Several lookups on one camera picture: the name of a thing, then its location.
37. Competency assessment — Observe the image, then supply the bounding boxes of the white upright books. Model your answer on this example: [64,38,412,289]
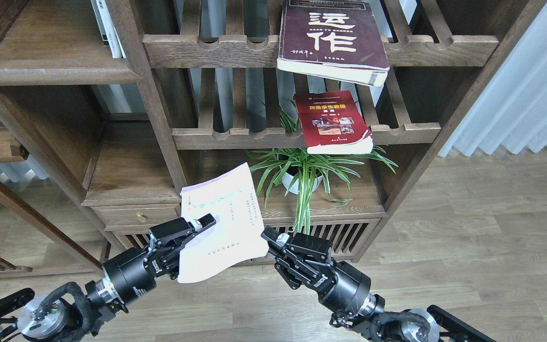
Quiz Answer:
[91,0,126,58]

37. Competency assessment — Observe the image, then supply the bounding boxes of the brass drawer knob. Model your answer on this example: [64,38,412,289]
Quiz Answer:
[136,212,147,223]

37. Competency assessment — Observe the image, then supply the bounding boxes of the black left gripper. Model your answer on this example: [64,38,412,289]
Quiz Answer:
[100,214,217,307]

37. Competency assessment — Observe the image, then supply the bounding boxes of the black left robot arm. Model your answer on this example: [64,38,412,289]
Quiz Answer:
[0,214,216,342]

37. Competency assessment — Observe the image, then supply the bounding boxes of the white pleated curtain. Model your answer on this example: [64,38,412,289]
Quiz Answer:
[439,4,547,157]

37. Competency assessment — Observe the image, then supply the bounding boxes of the white lavender paperback book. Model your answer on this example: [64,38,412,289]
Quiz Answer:
[178,164,269,283]

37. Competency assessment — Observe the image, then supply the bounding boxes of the white plant pot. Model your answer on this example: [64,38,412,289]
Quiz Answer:
[281,169,323,195]

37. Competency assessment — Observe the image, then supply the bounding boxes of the red paperback book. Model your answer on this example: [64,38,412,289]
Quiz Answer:
[293,91,374,154]

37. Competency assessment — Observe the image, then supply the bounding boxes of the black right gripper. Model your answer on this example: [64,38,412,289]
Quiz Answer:
[261,227,373,318]

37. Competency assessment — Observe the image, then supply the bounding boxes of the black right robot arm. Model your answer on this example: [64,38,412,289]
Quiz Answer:
[262,227,491,342]

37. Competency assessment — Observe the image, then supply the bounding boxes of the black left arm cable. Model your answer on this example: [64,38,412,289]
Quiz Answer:
[36,282,101,342]

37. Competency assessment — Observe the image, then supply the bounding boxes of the dark wooden bookshelf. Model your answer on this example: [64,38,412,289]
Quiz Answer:
[0,0,545,261]

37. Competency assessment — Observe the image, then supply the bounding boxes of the green spider plant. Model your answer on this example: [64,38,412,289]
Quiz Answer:
[245,97,398,233]

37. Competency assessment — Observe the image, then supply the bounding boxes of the dark red thick book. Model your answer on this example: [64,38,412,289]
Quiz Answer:
[276,0,389,87]

